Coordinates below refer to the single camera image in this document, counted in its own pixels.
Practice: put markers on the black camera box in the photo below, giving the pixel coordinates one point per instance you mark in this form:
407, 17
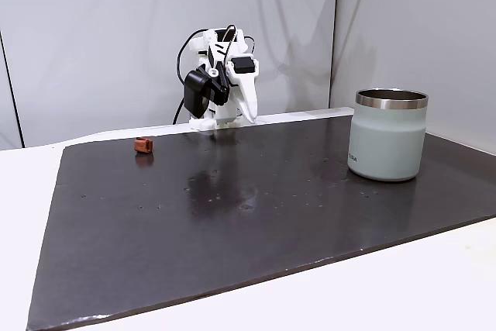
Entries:
195, 90

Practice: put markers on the small red cube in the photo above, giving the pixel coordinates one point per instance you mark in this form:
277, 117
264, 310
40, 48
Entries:
142, 145

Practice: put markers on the black glossy mat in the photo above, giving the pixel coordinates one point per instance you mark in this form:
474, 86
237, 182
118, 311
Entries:
232, 230

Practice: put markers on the pale green steel cup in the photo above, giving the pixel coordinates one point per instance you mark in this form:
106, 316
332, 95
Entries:
387, 141

